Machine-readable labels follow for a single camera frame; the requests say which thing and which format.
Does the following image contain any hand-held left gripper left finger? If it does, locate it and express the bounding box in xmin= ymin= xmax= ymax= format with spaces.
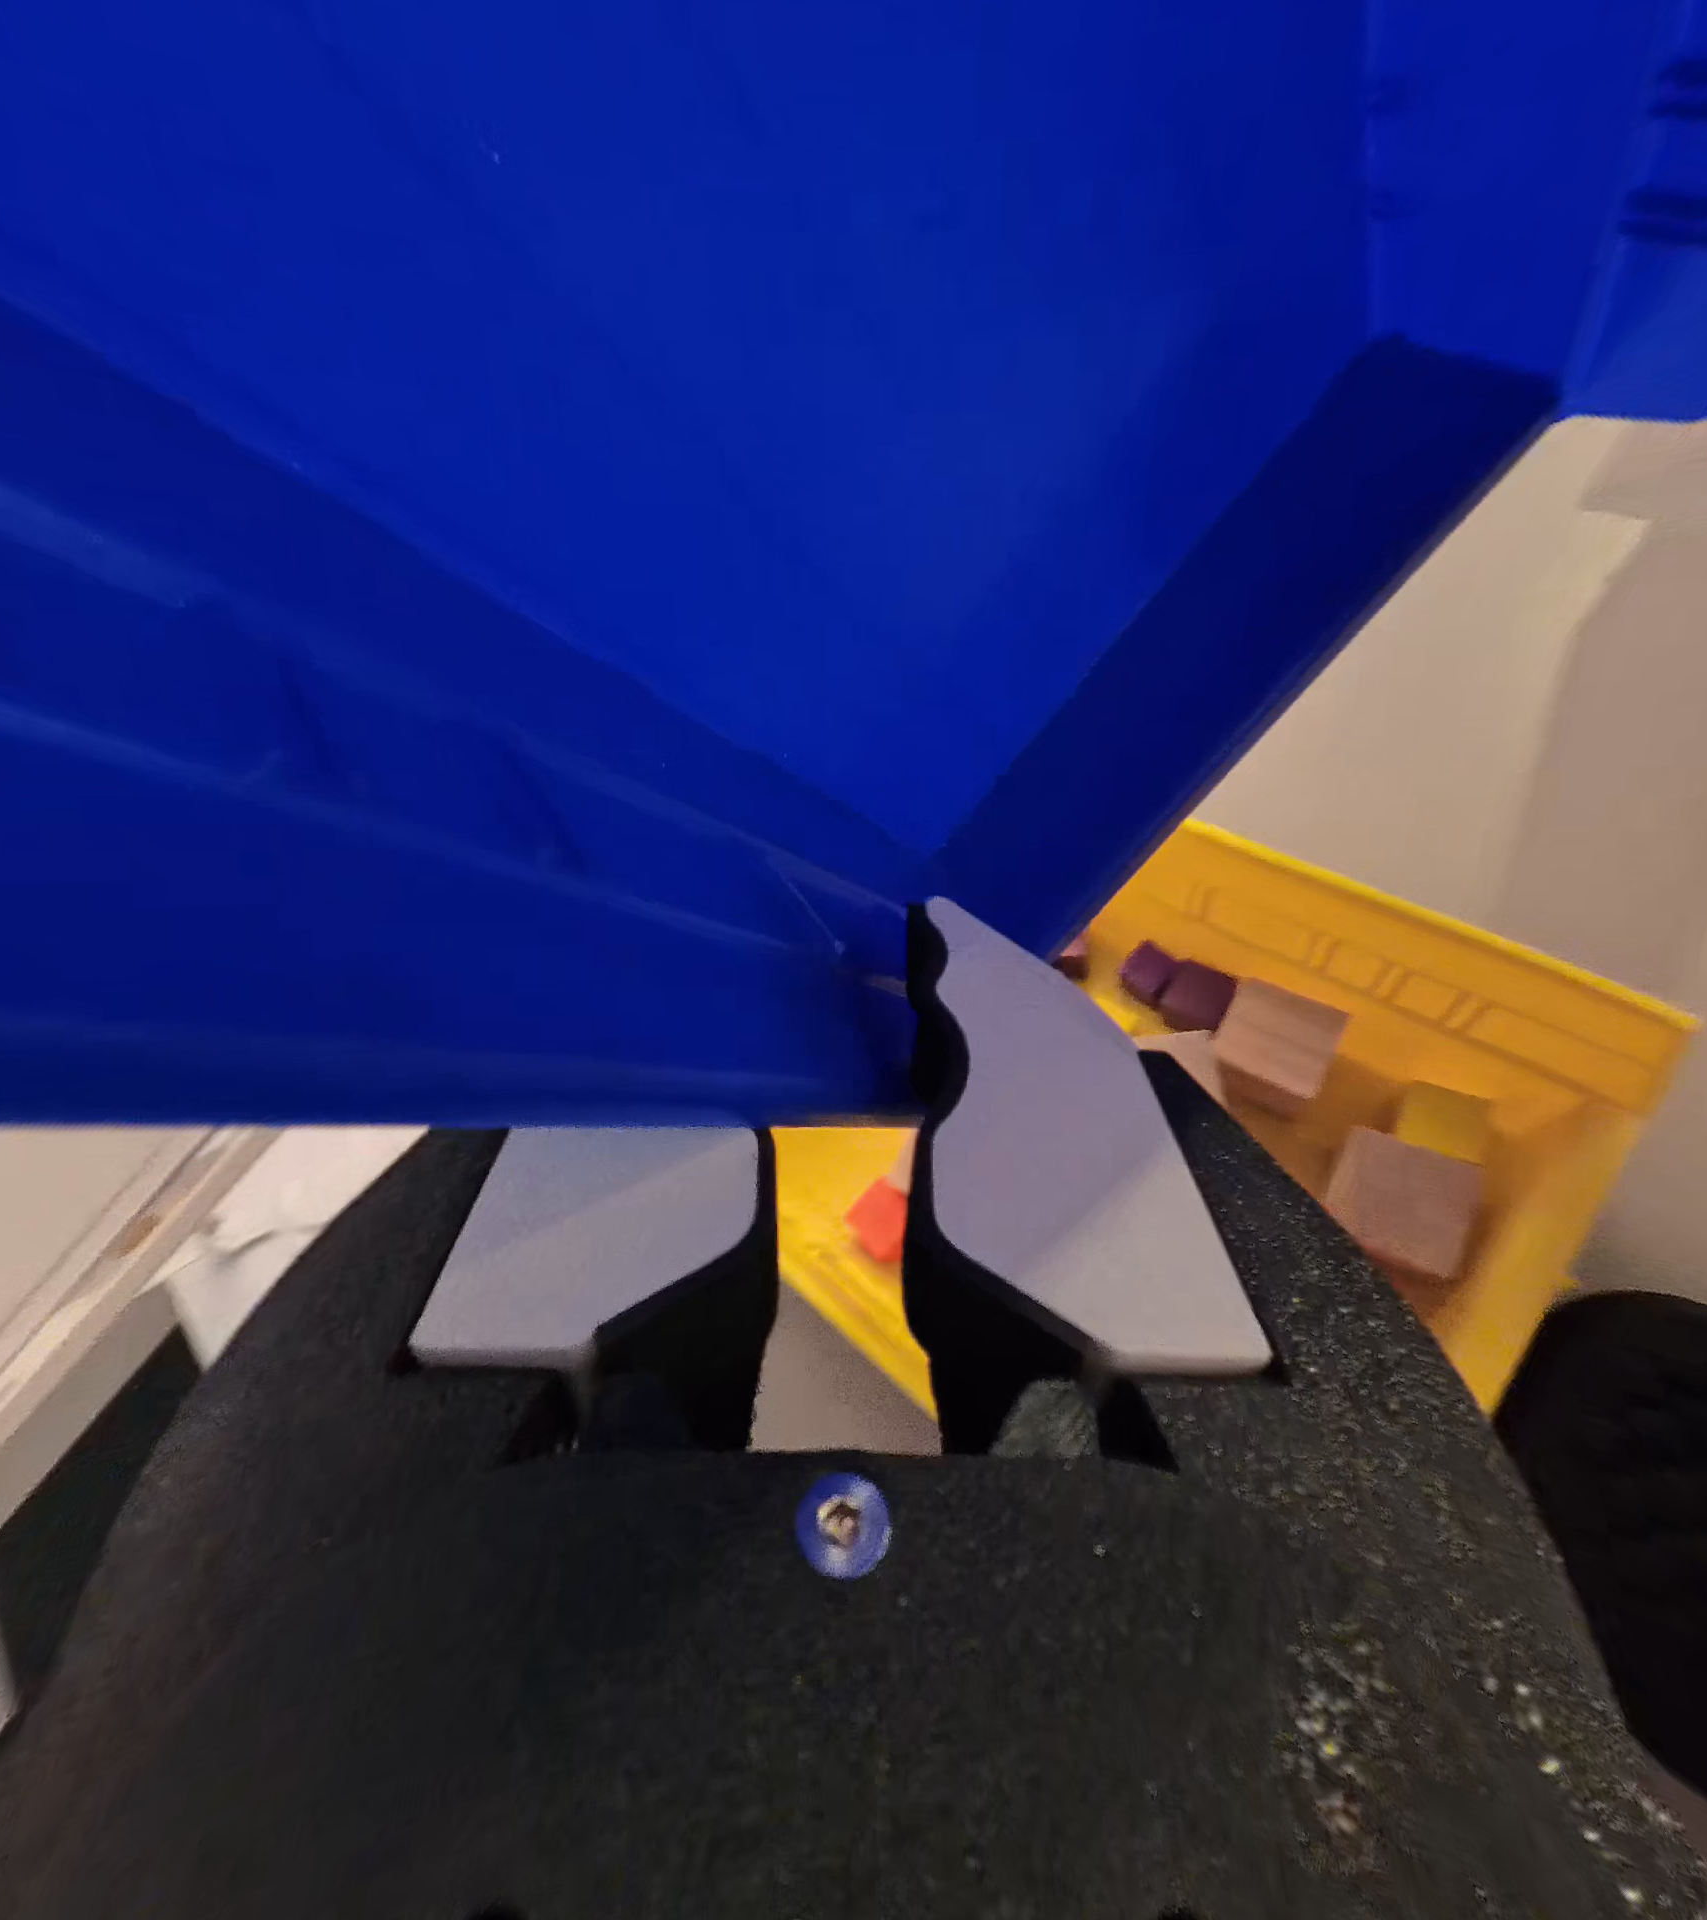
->
xmin=407 ymin=1123 xmax=783 ymax=1457

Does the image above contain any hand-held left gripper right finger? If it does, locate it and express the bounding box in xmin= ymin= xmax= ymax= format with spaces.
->
xmin=901 ymin=893 xmax=1275 ymax=1457

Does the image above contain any pile of wooden cubes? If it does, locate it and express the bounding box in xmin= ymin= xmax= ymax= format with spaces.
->
xmin=845 ymin=932 xmax=1503 ymax=1290

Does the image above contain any yellow plastic box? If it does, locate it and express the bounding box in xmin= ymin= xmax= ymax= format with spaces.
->
xmin=769 ymin=815 xmax=1705 ymax=1420

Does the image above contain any blue plastic box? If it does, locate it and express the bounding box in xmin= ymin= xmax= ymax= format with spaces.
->
xmin=0 ymin=0 xmax=1707 ymax=1130

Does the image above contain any white printed instruction sheet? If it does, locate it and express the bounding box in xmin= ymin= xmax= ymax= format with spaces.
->
xmin=0 ymin=1123 xmax=427 ymax=1489

